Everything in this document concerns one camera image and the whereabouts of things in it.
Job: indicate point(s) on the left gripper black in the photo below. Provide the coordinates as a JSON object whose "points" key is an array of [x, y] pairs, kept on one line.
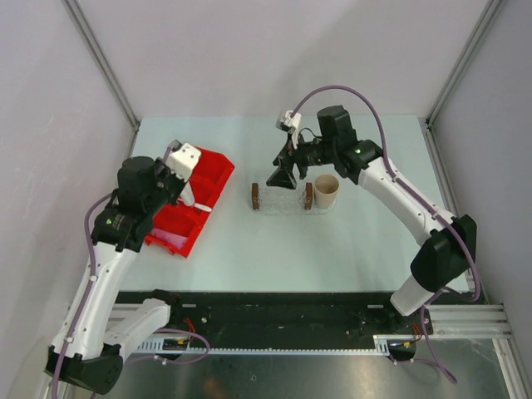
{"points": [[161, 168]]}

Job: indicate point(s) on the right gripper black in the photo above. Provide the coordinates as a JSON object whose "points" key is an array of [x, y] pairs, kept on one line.
{"points": [[287, 157]]}

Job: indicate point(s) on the white toothpaste tube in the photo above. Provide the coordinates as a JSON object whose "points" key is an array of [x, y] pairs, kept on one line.
{"points": [[187, 196]]}

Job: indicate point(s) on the beige plastic cup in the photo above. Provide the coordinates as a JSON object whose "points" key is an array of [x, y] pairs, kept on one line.
{"points": [[325, 190]]}

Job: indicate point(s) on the pink toothpaste tube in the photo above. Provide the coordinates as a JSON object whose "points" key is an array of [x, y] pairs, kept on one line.
{"points": [[171, 239]]}

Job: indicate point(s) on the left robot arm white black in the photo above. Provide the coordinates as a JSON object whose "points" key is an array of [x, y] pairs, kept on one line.
{"points": [[85, 352]]}

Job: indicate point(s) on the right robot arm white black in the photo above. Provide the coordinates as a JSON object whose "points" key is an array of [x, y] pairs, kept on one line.
{"points": [[447, 242]]}

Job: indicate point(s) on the clear textured glass tray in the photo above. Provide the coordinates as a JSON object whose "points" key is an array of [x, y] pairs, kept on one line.
{"points": [[276, 201]]}

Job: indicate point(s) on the white toothbrush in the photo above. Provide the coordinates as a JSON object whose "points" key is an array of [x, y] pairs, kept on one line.
{"points": [[202, 207]]}

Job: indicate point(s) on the red plastic organizer bin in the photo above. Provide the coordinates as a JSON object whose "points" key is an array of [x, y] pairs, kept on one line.
{"points": [[208, 180]]}

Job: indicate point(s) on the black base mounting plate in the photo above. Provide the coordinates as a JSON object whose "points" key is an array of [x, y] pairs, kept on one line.
{"points": [[361, 314]]}

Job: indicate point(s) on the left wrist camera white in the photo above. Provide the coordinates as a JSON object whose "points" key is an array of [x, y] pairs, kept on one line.
{"points": [[182, 159]]}

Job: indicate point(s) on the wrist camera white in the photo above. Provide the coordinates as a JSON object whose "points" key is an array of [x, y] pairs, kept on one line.
{"points": [[289, 121], [182, 159]]}

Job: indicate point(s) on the left brown wooden tray handle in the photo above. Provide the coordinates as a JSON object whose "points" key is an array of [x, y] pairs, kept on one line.
{"points": [[255, 197]]}

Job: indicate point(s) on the brown wooden tray handle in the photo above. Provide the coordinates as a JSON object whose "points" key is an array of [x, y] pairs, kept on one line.
{"points": [[255, 197], [308, 196]]}

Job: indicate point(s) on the right brown wooden tray handle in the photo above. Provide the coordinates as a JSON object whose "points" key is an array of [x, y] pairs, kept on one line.
{"points": [[308, 196]]}

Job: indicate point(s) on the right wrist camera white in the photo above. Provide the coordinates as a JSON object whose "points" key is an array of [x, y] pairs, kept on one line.
{"points": [[289, 121]]}

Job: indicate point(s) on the left aluminium corner post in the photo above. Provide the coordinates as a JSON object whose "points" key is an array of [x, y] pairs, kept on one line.
{"points": [[81, 23]]}

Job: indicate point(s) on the aluminium corner post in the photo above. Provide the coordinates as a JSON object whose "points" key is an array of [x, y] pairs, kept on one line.
{"points": [[81, 23], [467, 55]]}

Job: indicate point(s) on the right aluminium corner post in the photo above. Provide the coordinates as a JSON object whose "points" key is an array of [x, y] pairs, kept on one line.
{"points": [[467, 55]]}

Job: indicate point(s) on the aluminium frame rail front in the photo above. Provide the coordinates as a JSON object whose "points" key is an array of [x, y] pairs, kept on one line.
{"points": [[469, 322]]}

